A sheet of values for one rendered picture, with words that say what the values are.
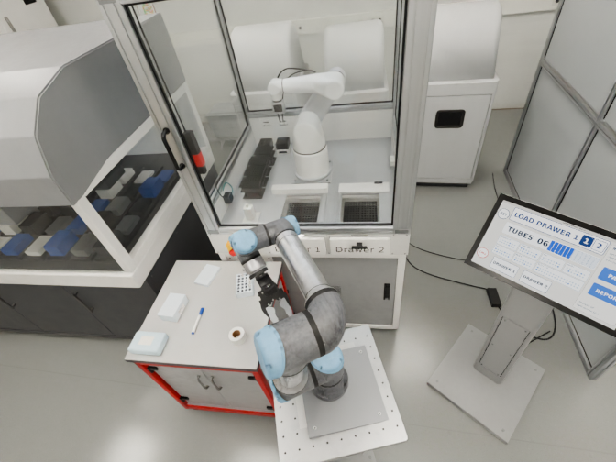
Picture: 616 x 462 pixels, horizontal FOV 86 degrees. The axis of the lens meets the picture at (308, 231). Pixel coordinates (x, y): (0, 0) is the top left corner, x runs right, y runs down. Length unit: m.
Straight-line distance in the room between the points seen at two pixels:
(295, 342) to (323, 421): 0.63
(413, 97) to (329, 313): 0.78
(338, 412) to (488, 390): 1.13
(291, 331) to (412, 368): 1.57
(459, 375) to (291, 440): 1.22
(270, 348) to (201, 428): 1.60
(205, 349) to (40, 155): 0.99
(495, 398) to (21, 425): 2.87
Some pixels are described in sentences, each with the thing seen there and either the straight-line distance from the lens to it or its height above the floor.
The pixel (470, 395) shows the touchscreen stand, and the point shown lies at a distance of 2.26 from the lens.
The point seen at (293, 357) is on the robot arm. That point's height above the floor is 1.38.
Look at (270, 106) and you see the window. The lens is 1.30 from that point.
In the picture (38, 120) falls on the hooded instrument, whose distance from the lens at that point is 1.57.
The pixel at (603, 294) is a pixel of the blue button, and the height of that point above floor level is 1.05.
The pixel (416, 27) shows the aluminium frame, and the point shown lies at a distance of 1.18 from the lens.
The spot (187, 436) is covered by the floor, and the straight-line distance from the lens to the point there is 2.37.
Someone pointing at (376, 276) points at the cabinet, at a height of 0.61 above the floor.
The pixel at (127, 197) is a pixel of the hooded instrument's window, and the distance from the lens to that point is 1.88.
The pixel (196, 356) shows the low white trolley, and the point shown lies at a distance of 1.62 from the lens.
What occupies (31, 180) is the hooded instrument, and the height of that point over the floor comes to 1.49.
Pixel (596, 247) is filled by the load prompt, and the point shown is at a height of 1.15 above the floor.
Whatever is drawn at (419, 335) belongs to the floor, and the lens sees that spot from 2.39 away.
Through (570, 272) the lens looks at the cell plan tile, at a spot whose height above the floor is 1.07.
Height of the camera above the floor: 2.08
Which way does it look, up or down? 44 degrees down
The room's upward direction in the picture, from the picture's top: 10 degrees counter-clockwise
